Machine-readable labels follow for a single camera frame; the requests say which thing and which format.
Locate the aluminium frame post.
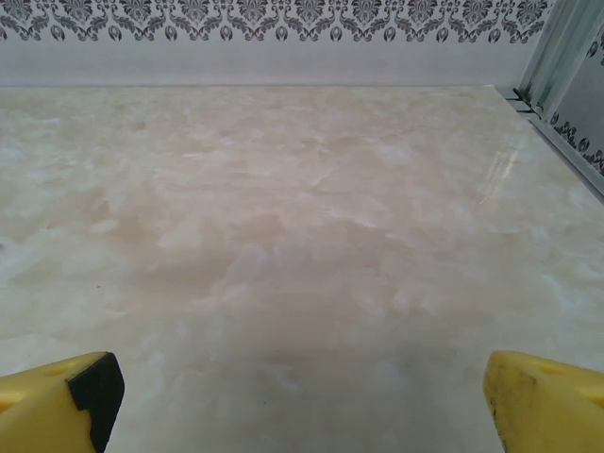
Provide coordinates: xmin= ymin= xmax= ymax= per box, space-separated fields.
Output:
xmin=512 ymin=0 xmax=604 ymax=117

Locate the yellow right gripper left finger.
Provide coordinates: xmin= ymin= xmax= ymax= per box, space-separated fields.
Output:
xmin=0 ymin=351 xmax=126 ymax=453

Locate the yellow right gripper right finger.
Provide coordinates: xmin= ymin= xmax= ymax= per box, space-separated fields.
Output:
xmin=483 ymin=349 xmax=604 ymax=453

